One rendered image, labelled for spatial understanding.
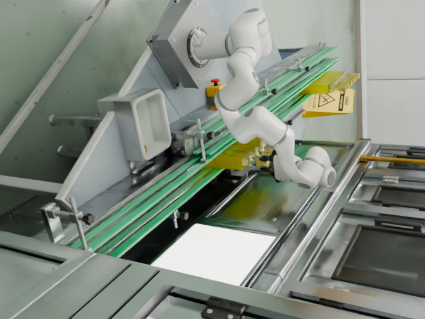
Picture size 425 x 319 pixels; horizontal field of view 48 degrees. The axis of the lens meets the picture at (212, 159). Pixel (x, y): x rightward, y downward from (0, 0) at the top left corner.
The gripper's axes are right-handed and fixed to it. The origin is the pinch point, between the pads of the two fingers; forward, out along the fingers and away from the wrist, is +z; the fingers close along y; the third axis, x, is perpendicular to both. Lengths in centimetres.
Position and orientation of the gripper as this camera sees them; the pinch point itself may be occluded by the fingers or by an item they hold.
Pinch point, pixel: (265, 163)
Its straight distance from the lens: 180.5
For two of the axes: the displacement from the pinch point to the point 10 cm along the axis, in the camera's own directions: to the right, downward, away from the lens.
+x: -7.0, 3.4, -6.3
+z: -7.0, -1.6, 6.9
